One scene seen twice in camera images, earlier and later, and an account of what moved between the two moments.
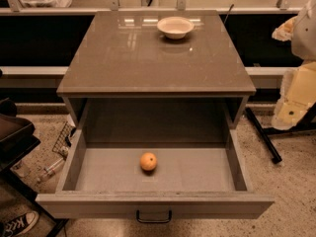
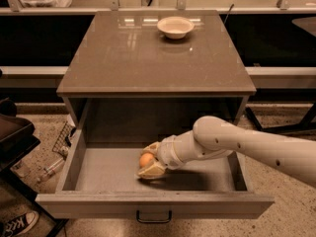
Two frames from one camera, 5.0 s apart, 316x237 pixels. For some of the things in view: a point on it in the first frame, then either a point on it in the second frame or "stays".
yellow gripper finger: x=284 y=31 -> x=153 y=171
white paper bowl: x=175 y=27 stays
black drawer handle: x=154 y=221 stays
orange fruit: x=148 y=161 stays
